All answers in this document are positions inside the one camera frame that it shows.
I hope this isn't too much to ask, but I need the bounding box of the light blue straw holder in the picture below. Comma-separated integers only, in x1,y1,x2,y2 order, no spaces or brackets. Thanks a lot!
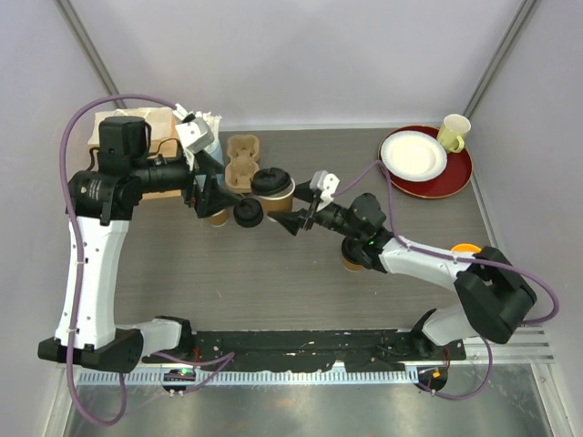
205,138,225,185

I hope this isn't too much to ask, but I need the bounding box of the red round tray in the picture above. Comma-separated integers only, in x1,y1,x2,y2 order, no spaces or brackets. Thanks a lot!
378,125,473,199

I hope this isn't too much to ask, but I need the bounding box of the purple cable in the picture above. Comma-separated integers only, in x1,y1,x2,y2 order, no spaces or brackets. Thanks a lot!
59,93,236,427
334,159,560,401

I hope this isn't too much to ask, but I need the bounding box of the black coffee cup lid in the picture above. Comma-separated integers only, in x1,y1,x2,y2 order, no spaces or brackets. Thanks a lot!
341,238,362,265

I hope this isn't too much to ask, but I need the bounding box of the white paper plate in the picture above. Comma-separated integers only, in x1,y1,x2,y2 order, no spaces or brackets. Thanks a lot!
380,130,447,182

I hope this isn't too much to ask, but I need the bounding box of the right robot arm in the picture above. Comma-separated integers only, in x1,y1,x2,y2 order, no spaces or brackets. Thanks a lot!
269,183,537,360

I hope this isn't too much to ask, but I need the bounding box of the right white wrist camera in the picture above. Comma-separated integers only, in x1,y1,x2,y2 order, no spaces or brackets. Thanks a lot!
309,170,340,210

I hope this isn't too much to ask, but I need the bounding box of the stack of black lids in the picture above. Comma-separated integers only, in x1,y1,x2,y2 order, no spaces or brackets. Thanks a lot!
233,198,263,229

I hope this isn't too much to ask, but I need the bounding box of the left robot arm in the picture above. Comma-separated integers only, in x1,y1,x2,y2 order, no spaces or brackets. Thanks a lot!
37,115,242,373

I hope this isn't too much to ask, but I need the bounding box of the cardboard cup carrier stack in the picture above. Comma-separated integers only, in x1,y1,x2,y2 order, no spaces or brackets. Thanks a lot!
225,135,260,194

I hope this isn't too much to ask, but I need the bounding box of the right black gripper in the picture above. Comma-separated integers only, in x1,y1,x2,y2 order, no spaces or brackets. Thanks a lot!
270,178,364,241

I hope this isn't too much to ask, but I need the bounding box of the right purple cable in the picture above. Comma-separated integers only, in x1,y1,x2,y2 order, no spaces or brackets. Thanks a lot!
334,159,560,401

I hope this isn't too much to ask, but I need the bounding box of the brown paper bag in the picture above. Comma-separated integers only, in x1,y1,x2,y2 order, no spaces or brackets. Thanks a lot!
87,107,180,173

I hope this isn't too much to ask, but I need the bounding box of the brown paper cup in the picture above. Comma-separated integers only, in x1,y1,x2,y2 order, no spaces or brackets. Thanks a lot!
343,258,363,272
259,181,295,221

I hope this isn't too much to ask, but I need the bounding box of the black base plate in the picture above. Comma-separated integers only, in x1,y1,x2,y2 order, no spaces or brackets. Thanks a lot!
168,330,466,373

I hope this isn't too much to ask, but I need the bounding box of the orange bowl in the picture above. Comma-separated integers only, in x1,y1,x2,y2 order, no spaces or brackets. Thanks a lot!
451,242,482,253

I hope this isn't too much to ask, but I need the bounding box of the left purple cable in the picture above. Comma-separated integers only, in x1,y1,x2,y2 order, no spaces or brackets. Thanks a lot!
59,93,236,427

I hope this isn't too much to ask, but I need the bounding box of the pale yellow mug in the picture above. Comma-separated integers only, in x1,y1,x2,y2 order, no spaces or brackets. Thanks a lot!
436,114,472,153

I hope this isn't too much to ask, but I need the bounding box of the stack of paper cups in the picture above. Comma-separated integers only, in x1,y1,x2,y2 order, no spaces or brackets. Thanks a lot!
208,209,229,227

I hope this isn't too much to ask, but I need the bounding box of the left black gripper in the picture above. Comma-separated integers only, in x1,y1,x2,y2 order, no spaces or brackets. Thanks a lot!
132,146,240,216

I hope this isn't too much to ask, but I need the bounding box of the aluminium frame rail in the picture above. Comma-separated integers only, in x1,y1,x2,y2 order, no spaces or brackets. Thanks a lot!
57,326,557,387

